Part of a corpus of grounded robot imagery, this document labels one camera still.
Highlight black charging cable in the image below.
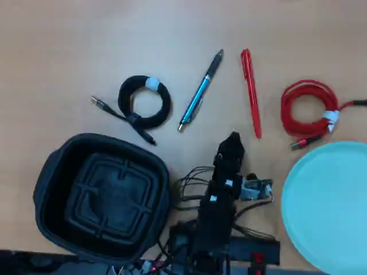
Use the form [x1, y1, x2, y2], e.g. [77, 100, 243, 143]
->
[91, 74, 172, 146]

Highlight red clamp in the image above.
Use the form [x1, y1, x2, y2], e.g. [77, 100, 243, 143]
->
[249, 252, 268, 275]

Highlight thin black servo wires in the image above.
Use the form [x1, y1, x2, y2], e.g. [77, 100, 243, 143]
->
[171, 167, 214, 211]

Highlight red pen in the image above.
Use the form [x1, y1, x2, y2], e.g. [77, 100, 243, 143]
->
[240, 48, 263, 140]

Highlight green round bowl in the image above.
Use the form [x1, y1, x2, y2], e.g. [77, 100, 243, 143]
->
[280, 141, 367, 275]

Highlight blue and black pen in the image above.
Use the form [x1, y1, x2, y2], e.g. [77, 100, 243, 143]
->
[177, 48, 225, 133]

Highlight red charging cable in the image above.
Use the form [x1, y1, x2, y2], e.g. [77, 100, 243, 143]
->
[280, 79, 367, 151]

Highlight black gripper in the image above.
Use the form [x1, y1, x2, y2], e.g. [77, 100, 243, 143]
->
[210, 132, 247, 199]

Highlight black equipment strip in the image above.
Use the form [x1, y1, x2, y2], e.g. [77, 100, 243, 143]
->
[0, 248, 121, 275]

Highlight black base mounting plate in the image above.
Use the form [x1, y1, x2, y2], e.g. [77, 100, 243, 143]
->
[169, 222, 281, 267]

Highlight black plastic bowl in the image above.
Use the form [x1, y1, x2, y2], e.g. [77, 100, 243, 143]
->
[33, 132, 173, 266]

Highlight servo controller board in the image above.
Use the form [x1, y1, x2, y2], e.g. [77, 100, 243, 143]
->
[114, 257, 173, 275]

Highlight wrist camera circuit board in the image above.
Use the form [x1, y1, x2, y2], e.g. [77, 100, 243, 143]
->
[240, 172, 274, 202]

